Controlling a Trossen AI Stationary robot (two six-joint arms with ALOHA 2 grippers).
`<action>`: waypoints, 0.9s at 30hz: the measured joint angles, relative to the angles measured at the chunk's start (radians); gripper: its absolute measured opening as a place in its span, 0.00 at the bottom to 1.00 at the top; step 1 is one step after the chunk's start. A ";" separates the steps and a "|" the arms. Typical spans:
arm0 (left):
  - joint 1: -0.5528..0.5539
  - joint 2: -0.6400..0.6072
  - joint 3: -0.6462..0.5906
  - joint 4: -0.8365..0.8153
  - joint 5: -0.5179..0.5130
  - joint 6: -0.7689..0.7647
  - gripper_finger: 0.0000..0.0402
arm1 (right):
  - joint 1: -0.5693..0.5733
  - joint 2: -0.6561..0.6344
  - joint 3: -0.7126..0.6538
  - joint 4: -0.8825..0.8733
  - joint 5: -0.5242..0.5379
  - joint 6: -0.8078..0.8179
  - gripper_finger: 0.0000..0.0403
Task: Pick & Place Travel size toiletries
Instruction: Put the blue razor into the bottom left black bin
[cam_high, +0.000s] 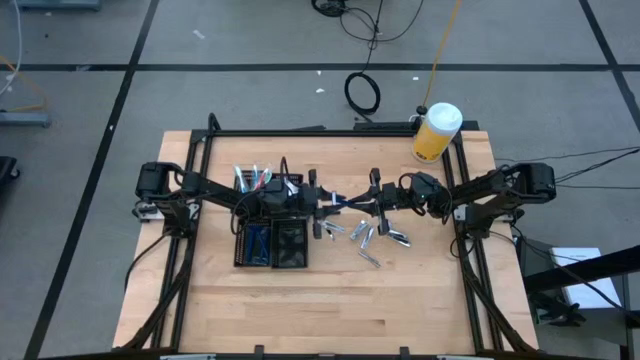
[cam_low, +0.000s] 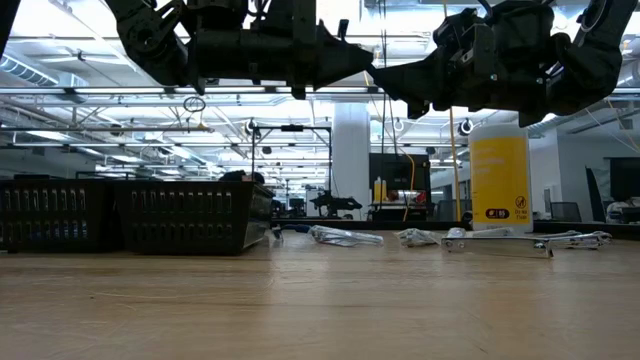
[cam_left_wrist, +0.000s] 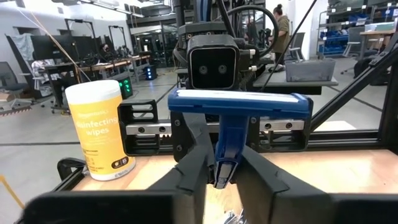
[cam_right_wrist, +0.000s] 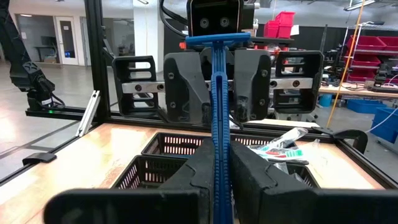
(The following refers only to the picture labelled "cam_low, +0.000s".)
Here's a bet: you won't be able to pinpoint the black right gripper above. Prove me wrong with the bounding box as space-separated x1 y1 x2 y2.
367 2 556 120

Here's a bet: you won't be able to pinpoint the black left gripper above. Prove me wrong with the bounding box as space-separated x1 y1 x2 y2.
192 0 375 100

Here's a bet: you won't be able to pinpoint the clear packet with teal item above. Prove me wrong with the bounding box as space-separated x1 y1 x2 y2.
446 226 516 240

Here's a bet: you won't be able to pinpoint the clear plastic toiletry packet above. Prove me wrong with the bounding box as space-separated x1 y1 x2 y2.
307 224 385 248

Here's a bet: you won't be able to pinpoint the ceiling light bar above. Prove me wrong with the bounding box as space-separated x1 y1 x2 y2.
0 85 640 97

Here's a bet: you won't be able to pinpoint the black cabinet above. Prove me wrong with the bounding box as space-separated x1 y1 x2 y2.
368 153 432 194

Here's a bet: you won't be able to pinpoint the white column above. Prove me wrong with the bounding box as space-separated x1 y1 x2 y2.
331 103 372 221

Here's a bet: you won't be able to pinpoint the yellow and white wipes canister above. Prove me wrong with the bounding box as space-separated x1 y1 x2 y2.
468 123 534 235

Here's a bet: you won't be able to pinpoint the dark background table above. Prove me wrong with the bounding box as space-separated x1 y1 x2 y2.
369 202 432 223

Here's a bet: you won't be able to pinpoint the person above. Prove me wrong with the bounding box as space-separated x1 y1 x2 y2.
218 169 266 184
605 197 640 225

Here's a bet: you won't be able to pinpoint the black mesh chair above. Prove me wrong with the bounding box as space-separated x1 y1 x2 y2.
549 201 584 224

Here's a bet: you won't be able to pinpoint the grey metal pipe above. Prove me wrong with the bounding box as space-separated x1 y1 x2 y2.
0 126 215 135

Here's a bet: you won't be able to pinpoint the black slotted plastic basket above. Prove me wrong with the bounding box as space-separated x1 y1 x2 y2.
113 179 276 256
0 178 119 253

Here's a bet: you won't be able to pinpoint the black computer monitor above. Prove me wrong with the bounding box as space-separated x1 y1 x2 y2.
608 158 640 201

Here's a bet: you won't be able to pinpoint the black hanging cables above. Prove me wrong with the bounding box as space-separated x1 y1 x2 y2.
377 0 401 156

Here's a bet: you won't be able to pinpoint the yellow hanging cable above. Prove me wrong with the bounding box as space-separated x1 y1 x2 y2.
448 107 464 224

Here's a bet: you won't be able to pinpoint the black frame stand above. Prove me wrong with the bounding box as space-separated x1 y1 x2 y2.
249 124 334 206

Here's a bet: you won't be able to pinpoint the yellow cable on cabinet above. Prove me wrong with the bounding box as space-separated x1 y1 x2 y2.
402 152 417 223

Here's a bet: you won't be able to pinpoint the silver ventilation duct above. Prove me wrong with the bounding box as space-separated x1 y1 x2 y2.
527 112 566 139

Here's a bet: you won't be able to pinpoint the black cable loop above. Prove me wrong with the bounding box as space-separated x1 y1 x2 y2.
182 96 207 115

